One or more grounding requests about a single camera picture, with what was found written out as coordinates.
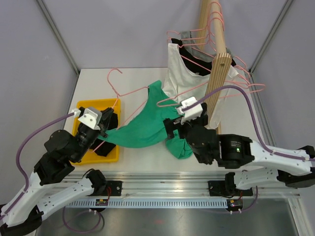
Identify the slotted cable duct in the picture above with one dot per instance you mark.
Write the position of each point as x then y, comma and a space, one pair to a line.
149, 203

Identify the left aluminium frame post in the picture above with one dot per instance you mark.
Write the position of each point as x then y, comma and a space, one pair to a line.
55, 31

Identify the aluminium frame post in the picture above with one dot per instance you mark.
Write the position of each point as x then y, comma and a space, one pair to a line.
55, 31
277, 23

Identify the white tank top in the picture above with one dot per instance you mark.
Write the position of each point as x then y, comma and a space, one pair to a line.
179, 79

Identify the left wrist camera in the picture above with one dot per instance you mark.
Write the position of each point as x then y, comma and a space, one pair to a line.
88, 116

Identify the black tank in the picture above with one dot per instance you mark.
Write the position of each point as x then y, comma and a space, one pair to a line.
202, 63
108, 137

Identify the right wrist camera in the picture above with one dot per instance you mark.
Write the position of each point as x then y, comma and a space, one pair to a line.
189, 113

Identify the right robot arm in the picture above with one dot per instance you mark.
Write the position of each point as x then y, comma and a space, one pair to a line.
250, 164

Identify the right aluminium frame post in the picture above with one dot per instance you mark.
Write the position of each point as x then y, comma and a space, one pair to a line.
277, 23

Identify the yellow plastic tray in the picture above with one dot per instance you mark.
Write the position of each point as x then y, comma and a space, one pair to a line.
91, 157

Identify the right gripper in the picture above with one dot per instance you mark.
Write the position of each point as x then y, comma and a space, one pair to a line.
176, 124

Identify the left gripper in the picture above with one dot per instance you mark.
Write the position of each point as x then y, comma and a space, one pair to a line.
105, 121

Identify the aluminium mounting rail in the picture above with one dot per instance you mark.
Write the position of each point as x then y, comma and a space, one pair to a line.
172, 185

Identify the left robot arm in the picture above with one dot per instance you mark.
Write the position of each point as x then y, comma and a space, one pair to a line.
29, 208

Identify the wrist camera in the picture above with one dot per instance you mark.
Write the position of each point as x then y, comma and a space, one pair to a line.
189, 113
88, 116

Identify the grey tank top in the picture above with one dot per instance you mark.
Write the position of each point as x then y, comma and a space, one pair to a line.
187, 38

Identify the green tank top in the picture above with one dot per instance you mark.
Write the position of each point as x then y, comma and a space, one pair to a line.
147, 128

